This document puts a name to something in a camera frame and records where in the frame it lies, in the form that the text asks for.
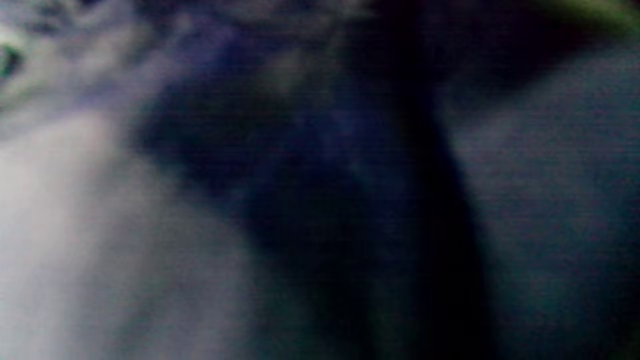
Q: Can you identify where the navy blue clothes jacket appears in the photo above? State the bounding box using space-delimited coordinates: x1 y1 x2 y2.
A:
0 0 640 360

